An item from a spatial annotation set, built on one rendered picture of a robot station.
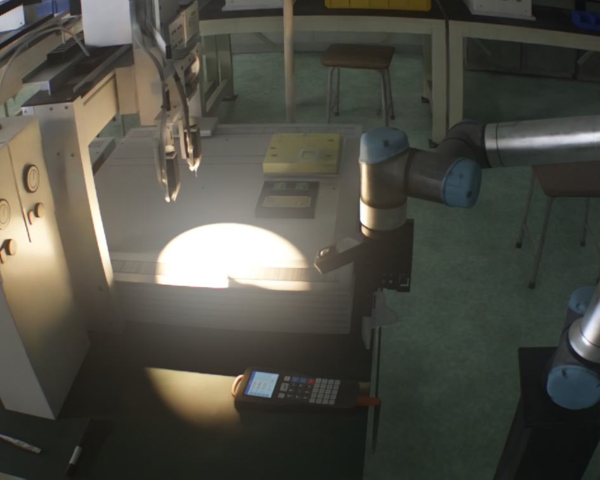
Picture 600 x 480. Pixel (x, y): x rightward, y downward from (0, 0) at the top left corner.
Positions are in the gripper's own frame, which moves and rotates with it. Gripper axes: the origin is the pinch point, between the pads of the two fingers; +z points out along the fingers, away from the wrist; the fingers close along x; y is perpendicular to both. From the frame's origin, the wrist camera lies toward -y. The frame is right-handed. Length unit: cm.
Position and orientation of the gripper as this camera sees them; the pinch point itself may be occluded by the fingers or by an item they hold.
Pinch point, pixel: (371, 320)
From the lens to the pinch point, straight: 123.2
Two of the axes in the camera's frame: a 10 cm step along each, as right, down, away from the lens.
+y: 9.8, 0.4, -1.7
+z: 0.5, 8.7, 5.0
